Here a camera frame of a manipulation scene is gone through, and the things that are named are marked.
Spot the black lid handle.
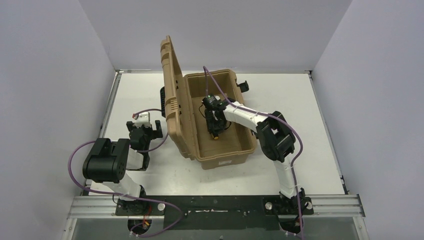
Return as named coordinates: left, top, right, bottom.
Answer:
left=159, top=86, right=166, bottom=118

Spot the tan plastic storage bin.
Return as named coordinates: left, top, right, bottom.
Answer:
left=184, top=69, right=257, bottom=170

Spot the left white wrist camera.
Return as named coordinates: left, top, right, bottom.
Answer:
left=132, top=111, right=151, bottom=128

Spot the black bin latch upper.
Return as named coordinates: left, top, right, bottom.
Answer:
left=236, top=80, right=250, bottom=93

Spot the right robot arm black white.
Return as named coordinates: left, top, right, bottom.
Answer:
left=202, top=94, right=314, bottom=215

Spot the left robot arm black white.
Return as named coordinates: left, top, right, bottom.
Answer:
left=82, top=120, right=164, bottom=216

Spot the aluminium front frame rail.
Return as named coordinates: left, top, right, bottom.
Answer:
left=67, top=194, right=365, bottom=220

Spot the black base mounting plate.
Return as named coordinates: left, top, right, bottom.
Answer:
left=115, top=195, right=303, bottom=234

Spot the tan hinged bin lid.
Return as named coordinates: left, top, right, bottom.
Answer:
left=160, top=35, right=195, bottom=160

